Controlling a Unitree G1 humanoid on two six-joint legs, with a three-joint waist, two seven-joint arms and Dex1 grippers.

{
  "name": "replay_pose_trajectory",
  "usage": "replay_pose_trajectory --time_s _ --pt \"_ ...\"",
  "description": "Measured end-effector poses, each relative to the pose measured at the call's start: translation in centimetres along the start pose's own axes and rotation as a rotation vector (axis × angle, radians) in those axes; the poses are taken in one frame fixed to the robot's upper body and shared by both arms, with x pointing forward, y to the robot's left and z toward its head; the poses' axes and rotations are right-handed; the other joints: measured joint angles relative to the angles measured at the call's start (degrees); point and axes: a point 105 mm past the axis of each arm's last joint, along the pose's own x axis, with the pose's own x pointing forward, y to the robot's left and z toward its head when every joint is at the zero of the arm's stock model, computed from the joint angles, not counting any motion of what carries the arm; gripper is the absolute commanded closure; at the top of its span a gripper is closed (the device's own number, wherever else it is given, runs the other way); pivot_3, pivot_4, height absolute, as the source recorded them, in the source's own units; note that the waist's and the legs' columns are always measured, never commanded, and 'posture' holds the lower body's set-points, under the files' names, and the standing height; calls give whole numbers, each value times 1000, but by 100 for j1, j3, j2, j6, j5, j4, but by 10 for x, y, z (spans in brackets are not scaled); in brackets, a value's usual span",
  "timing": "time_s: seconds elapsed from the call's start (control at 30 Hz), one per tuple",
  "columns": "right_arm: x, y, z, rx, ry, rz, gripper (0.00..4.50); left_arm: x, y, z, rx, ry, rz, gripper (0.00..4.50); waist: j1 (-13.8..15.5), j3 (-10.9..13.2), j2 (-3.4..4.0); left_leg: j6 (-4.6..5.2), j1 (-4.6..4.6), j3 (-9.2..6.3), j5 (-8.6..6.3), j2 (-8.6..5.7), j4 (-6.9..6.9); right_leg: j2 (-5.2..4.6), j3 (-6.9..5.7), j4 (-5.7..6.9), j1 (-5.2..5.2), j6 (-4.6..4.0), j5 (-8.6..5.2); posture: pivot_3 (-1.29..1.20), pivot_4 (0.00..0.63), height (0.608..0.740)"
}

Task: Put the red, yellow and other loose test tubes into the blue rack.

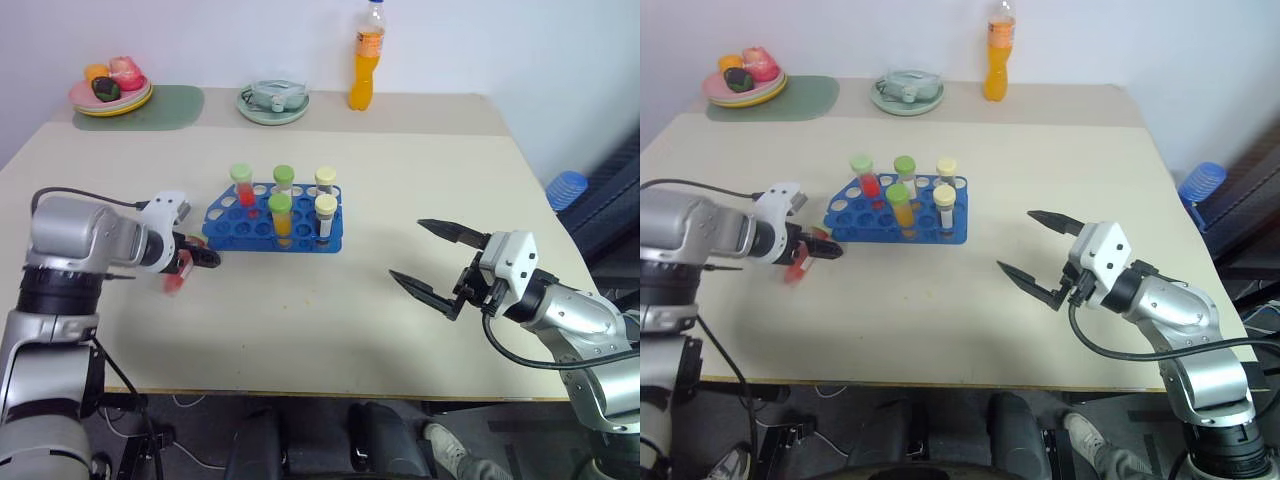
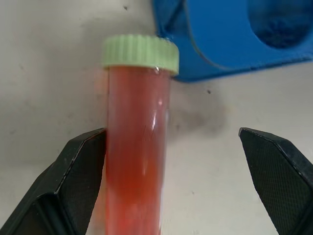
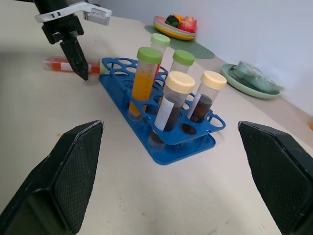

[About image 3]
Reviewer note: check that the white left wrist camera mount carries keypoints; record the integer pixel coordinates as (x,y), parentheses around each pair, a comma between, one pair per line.
(62,11)

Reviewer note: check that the dark green toy fruit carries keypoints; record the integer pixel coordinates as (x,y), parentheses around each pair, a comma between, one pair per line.
(172,20)

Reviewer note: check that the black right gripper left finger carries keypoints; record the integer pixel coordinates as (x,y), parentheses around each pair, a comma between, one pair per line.
(61,186)

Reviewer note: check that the yellow plate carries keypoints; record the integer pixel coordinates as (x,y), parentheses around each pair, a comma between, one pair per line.
(166,30)

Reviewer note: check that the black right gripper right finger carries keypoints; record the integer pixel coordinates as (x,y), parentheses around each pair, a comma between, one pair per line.
(281,176)

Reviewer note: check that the red liquid test tube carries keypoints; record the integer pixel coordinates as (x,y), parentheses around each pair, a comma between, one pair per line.
(56,66)

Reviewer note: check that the orange toy fruit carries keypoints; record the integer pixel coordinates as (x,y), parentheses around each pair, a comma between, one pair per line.
(179,17)

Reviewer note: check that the stacked plates with toy fruit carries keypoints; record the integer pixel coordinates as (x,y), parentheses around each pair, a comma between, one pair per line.
(160,21)

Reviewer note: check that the empty green-capped tube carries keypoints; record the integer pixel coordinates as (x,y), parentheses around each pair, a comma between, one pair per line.
(183,58)

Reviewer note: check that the pale green glass bowl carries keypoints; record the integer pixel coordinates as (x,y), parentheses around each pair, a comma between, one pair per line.
(256,76)

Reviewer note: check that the blue test tube rack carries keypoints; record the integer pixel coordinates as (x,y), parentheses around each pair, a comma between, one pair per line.
(171,156)

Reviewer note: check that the white-labelled dark liquid tube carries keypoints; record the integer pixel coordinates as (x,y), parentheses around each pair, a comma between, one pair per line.
(177,98)

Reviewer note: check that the large pale green plate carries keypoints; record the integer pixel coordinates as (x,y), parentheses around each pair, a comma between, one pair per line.
(244,88)

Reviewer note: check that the small orange object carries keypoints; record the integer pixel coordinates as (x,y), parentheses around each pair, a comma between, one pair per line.
(311,125)

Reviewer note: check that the dark green table mat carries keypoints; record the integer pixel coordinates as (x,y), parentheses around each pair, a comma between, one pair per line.
(195,49)

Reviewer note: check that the red toy fruit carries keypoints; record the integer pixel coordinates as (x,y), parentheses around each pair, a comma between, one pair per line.
(188,24)

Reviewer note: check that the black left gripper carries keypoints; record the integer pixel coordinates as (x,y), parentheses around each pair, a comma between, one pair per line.
(62,27)

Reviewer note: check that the pale green capped tube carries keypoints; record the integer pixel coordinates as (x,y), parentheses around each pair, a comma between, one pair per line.
(160,40)

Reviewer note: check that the brown liquid cream-capped tube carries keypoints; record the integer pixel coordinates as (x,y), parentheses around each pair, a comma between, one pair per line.
(205,102)

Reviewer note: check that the yellow liquid green-capped tube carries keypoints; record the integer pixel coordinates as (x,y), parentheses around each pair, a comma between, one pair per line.
(143,83)

